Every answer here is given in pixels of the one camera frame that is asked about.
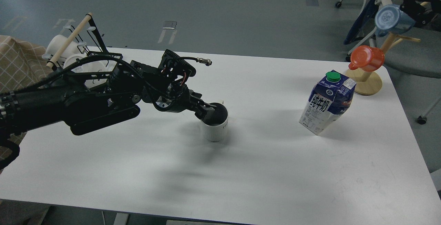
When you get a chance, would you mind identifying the white cup behind rack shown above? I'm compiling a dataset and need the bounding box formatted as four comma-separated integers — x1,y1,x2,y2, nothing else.
42,35,84,65

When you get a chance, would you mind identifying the white cup on rack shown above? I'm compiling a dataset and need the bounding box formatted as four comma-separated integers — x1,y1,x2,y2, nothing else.
61,54,116,86

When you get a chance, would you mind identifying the grey office chair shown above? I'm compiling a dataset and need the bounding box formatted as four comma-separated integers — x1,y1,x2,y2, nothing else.
343,0,441,125

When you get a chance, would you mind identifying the wooden mug tree stand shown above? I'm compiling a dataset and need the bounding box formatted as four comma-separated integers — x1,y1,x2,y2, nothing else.
345,1,429,96

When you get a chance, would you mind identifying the blue plastic cup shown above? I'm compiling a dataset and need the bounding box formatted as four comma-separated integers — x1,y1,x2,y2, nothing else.
375,4,416,38

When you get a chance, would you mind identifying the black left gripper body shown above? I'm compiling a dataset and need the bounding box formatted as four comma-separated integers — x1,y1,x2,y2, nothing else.
152,83,204,113

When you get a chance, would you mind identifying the blue white milk carton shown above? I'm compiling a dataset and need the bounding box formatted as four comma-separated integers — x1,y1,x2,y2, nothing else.
299,70,357,135

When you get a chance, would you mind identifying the orange plastic cup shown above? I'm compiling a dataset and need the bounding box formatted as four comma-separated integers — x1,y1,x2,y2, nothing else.
348,45,385,72

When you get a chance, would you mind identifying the white ribbed ceramic mug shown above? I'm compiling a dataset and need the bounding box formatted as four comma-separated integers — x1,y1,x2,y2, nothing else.
199,102,229,142

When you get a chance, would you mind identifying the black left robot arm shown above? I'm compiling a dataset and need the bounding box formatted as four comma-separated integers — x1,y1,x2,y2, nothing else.
1,50,227,169

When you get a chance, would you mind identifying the black wire cup rack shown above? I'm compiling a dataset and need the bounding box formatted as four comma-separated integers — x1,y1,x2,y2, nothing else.
46,13,123,88

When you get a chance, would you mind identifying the beige checkered cloth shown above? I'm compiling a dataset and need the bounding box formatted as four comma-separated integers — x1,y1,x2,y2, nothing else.
0,35,59,172

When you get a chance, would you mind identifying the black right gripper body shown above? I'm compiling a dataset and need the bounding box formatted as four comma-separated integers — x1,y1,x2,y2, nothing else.
401,0,441,26

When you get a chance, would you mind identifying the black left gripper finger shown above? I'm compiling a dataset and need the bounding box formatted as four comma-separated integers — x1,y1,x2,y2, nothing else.
194,102,228,126

